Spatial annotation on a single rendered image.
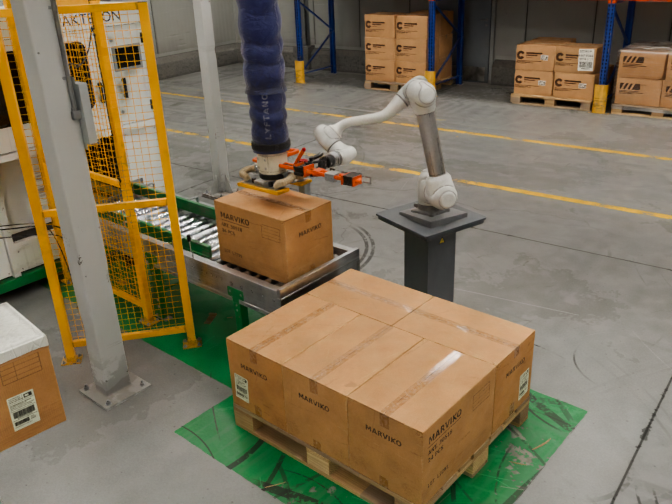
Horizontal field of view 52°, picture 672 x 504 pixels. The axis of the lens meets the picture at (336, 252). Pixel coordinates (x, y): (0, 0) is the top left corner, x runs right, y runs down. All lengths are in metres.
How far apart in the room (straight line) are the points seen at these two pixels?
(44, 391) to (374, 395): 1.34
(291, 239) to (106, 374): 1.30
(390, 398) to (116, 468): 1.47
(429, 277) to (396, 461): 1.64
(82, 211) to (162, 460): 1.33
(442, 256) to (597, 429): 1.38
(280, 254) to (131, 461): 1.34
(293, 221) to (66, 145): 1.24
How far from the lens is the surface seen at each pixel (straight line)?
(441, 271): 4.44
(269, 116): 3.87
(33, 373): 2.90
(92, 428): 4.04
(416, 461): 2.97
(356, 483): 3.40
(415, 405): 2.99
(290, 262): 3.92
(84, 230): 3.79
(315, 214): 3.98
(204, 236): 4.82
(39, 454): 3.98
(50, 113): 3.60
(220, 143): 7.03
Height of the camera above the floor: 2.35
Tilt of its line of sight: 24 degrees down
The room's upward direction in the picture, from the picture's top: 2 degrees counter-clockwise
